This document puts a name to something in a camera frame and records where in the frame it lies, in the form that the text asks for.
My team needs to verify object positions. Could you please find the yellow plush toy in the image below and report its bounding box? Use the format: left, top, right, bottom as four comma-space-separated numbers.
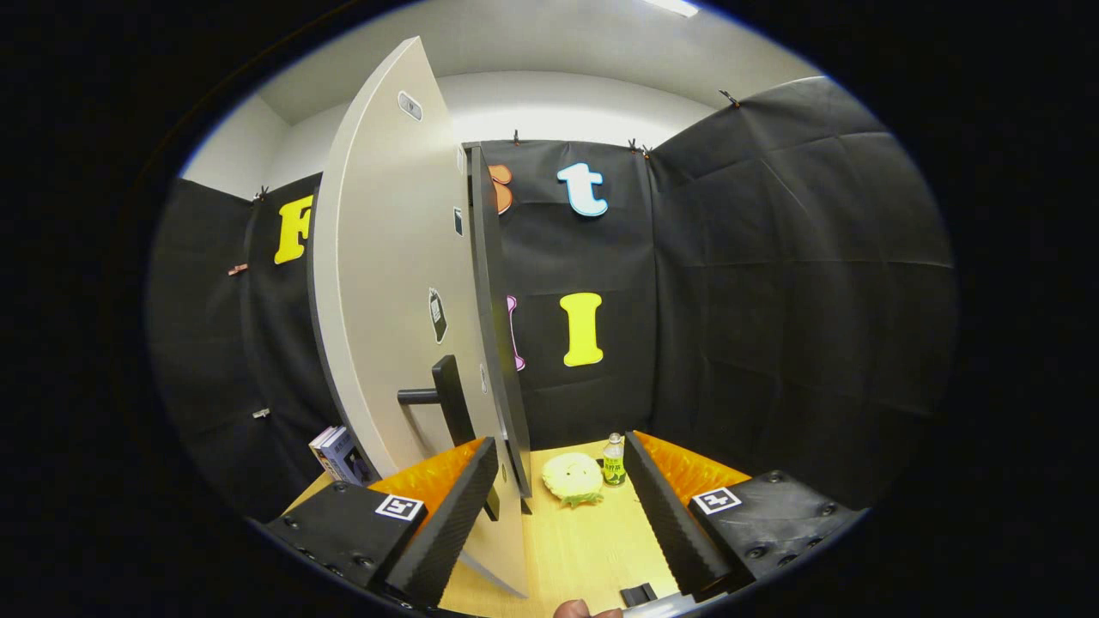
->
541, 452, 605, 509

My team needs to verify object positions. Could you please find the dark grey shoe cabinet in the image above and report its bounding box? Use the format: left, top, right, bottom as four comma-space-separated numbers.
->
464, 142, 535, 516

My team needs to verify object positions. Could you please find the white flat object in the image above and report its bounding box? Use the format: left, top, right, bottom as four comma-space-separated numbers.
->
624, 597, 698, 618

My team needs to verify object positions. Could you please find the beige shoe cabinet door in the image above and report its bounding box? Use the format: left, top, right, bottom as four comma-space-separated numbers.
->
307, 36, 531, 599

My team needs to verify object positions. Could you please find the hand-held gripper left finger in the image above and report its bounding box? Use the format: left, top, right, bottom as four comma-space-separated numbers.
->
262, 436, 501, 609

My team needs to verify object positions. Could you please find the black backdrop cloth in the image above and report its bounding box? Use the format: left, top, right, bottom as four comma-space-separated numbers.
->
146, 76, 958, 524

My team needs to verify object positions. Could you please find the white book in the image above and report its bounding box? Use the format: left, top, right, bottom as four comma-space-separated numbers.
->
309, 427, 344, 482

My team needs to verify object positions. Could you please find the green drink bottle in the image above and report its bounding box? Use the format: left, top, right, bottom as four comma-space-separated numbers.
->
601, 433, 627, 488

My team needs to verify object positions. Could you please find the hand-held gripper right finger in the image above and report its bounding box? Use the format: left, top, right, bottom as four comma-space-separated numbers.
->
623, 431, 864, 600

